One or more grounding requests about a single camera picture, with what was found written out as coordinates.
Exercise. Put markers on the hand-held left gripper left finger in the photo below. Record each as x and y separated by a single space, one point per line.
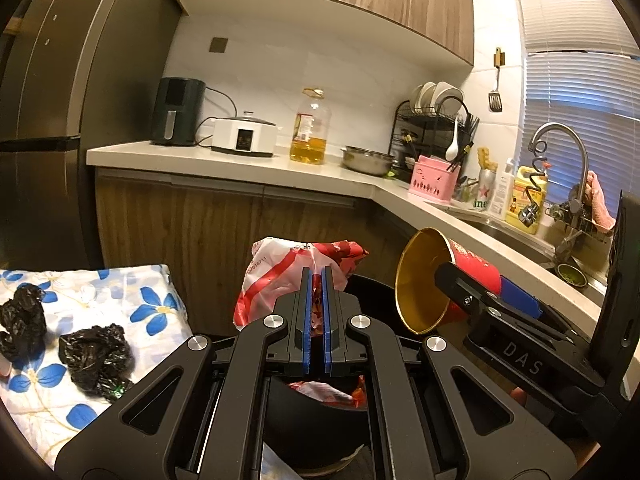
306 330

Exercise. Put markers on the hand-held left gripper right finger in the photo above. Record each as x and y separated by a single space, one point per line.
327 330

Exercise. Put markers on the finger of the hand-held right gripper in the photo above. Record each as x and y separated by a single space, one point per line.
460 285
520 300

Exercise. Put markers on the red paper cup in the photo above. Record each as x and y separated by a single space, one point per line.
420 285

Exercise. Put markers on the red and white plastic bag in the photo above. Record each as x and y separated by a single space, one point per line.
270 280

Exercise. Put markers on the black trash bin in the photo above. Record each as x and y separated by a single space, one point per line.
320 430

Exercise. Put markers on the black plastic bag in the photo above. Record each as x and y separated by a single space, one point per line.
22 320
95 360

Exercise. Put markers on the small steel bowl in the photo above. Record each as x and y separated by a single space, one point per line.
571 275

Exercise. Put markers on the steel sink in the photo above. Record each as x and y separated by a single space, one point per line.
510 242

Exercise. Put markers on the clear glass cup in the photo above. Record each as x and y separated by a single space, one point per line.
464 192

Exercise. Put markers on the silver drink can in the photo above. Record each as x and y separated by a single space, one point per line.
486 190

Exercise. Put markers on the white soap bottle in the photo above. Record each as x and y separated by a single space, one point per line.
501 192

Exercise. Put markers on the yellow detergent bottle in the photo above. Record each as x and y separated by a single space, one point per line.
517 195

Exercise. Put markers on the pink utensil holder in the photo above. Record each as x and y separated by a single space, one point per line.
432 182

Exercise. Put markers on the pink cloth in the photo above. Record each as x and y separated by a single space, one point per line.
600 205

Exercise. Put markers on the white ladle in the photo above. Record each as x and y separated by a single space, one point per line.
452 147

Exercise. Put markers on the steel mixing bowl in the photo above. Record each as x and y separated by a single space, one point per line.
367 160

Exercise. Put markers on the blue floral tablecloth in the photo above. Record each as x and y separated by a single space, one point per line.
150 305

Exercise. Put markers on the black dish rack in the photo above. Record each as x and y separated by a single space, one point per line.
425 130

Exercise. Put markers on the steel kitchen faucet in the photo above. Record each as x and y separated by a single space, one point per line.
555 127

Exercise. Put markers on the kitchen counter with wooden cabinets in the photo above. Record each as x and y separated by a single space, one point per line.
225 167

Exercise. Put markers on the hanging slotted spatula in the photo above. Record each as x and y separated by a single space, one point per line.
495 102

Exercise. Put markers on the white plate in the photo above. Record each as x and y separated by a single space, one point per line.
447 97
426 96

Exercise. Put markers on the cooking oil bottle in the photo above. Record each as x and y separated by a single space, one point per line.
311 130

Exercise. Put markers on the white electric cooker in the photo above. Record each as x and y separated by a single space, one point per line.
245 137

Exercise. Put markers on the window blinds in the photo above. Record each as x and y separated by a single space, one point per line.
575 60

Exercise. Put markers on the black air fryer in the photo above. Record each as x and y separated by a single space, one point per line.
177 110

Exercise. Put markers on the dark steel refrigerator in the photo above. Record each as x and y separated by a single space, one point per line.
75 85

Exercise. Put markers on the brown wall socket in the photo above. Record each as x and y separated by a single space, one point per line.
218 45

